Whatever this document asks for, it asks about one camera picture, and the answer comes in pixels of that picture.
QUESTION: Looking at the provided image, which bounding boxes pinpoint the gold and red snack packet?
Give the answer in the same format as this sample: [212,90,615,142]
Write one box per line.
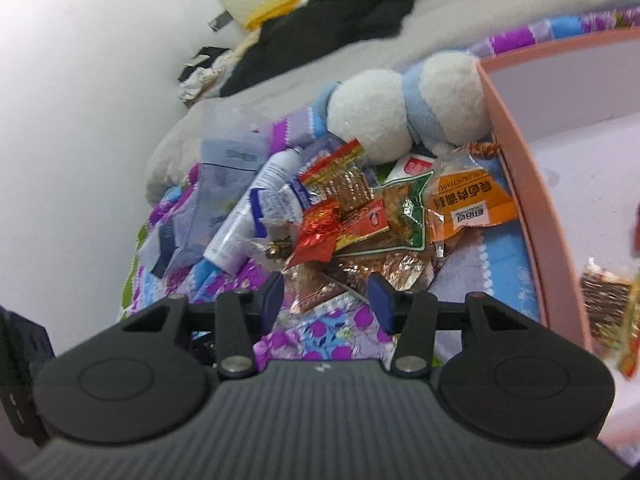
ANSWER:
[298,139,373,211]

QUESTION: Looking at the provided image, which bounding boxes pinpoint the blue and white snack packet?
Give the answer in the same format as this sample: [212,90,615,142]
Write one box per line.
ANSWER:
[248,180,313,238]

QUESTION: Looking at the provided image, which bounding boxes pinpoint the white spray can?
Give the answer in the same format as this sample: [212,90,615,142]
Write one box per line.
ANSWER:
[204,146,306,273]

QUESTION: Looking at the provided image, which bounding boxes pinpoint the crumpled white and black clothes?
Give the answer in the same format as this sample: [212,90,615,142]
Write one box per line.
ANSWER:
[177,46,233,108]

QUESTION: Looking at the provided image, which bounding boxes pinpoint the red foil candy wrapper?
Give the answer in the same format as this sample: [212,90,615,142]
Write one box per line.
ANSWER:
[287,199,346,267]

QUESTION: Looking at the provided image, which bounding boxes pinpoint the purple floral blanket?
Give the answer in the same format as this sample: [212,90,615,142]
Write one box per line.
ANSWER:
[117,7,640,368]

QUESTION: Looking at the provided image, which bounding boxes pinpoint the clear plastic bag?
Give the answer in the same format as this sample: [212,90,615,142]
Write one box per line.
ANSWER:
[137,102,276,278]

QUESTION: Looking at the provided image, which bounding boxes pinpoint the pink cardboard box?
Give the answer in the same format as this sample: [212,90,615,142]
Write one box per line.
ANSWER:
[476,26,640,466]

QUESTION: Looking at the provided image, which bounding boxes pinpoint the black clothing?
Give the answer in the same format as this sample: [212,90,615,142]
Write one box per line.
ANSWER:
[220,0,448,97]

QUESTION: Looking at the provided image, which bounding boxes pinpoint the gold brown snack packet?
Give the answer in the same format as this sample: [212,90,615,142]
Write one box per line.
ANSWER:
[580,257,640,378]

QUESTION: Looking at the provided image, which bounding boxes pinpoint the yellow cloth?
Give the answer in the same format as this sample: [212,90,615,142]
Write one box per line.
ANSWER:
[245,0,313,31]

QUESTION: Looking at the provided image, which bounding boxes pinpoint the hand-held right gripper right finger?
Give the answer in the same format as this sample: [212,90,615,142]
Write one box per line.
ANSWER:
[367,272,531,379]

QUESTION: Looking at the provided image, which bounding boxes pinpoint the white and blue plush toy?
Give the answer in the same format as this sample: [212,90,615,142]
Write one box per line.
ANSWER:
[312,51,493,163]

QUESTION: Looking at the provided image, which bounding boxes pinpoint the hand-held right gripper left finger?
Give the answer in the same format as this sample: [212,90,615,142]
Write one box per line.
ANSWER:
[120,272,286,380]

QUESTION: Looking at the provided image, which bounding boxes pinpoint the brown twisted candy wrapper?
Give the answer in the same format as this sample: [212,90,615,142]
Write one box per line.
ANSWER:
[467,140,501,159]

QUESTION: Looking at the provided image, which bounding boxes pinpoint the orange snack packet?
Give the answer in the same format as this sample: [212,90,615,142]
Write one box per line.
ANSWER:
[424,152,518,243]

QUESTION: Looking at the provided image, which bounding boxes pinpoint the clear snack packet white top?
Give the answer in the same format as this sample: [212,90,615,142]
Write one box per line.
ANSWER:
[375,155,436,252]

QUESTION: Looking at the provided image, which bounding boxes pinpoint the copper foil wrapper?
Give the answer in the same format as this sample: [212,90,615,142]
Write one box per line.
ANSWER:
[282,250,438,315]

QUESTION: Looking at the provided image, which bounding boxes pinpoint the grey bedsheet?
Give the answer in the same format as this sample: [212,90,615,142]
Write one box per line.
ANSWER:
[145,0,640,206]

